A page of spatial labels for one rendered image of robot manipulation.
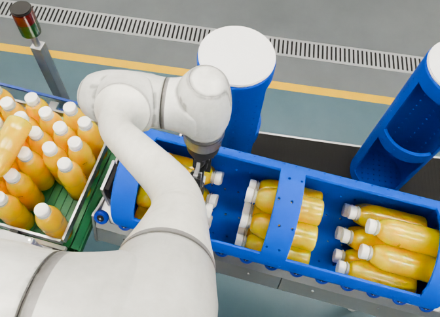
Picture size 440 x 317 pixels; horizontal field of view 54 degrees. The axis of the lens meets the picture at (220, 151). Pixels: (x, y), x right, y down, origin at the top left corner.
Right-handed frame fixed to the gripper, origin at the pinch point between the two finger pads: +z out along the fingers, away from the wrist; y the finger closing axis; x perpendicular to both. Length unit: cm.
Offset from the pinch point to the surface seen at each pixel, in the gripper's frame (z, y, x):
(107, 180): 14.4, -2.2, 27.7
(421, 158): 59, 61, -83
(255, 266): 26.4, -12.2, -20.4
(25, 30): -1, 32, 65
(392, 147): 59, 63, -70
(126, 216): 4.9, -14.0, 16.1
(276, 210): -3.8, -5.4, -20.4
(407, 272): 6, -9, -57
